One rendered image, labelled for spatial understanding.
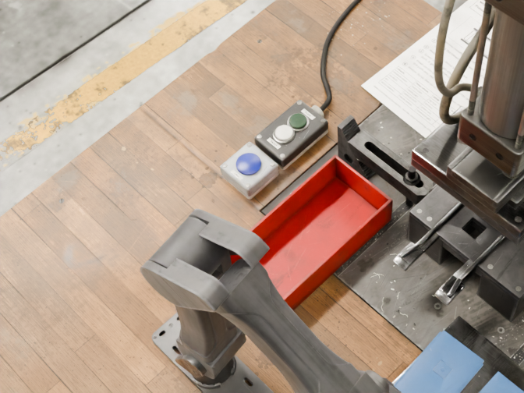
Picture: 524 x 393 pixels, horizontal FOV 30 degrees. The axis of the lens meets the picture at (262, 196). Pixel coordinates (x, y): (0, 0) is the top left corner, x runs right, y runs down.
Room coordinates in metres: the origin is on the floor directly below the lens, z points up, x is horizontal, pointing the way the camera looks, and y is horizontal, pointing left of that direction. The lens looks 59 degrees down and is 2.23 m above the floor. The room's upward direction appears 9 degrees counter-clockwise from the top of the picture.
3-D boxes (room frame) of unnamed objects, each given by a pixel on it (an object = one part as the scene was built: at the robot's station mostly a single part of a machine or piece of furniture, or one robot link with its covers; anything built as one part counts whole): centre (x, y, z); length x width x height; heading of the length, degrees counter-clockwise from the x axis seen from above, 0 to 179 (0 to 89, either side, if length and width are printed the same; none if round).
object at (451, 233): (0.64, -0.31, 0.98); 0.20 x 0.10 x 0.01; 36
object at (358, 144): (0.79, -0.20, 0.95); 0.15 x 0.03 x 0.10; 36
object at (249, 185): (0.85, 0.01, 0.90); 0.07 x 0.07 x 0.06; 36
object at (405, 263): (0.63, -0.21, 0.98); 0.07 x 0.02 x 0.01; 126
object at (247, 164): (0.85, 0.01, 0.93); 0.04 x 0.04 x 0.02
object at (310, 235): (0.71, -0.06, 0.93); 0.25 x 0.12 x 0.06; 126
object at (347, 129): (0.84, -0.16, 0.95); 0.06 x 0.03 x 0.09; 36
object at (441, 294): (0.57, -0.25, 0.98); 0.07 x 0.02 x 0.01; 126
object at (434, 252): (0.64, -0.31, 0.94); 0.20 x 0.10 x 0.07; 36
